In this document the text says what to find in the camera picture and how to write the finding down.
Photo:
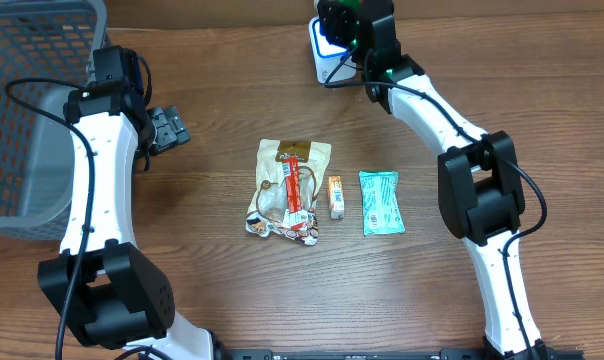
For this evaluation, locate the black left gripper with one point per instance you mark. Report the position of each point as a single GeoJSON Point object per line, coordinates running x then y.
{"type": "Point", "coordinates": [168, 129]}

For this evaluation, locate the red stick snack packet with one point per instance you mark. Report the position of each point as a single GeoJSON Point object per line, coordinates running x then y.
{"type": "Point", "coordinates": [294, 204]}

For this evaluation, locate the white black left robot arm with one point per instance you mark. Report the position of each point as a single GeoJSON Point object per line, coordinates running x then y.
{"type": "Point", "coordinates": [106, 291]}

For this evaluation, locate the small orange snack packet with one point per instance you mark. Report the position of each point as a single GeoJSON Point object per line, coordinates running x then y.
{"type": "Point", "coordinates": [336, 198]}

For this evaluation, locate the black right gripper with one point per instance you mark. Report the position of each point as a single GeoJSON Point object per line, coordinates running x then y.
{"type": "Point", "coordinates": [335, 18]}

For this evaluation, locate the teal orange snack packet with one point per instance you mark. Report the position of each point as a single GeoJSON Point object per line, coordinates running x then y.
{"type": "Point", "coordinates": [381, 214]}

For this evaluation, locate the white barcode scanner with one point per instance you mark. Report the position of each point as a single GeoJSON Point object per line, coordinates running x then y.
{"type": "Point", "coordinates": [327, 56]}

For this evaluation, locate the beige pet treat bag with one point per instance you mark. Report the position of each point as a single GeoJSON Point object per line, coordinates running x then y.
{"type": "Point", "coordinates": [267, 212]}

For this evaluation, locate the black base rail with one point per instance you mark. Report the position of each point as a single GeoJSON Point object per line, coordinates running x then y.
{"type": "Point", "coordinates": [444, 354]}

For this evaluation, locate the white green round container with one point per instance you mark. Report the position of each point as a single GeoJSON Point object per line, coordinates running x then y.
{"type": "Point", "coordinates": [354, 4]}

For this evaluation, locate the grey plastic mesh basket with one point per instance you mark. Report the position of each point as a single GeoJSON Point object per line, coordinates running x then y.
{"type": "Point", "coordinates": [45, 47]}

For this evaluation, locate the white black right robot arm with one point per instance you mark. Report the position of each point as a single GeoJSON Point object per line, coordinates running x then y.
{"type": "Point", "coordinates": [480, 185]}

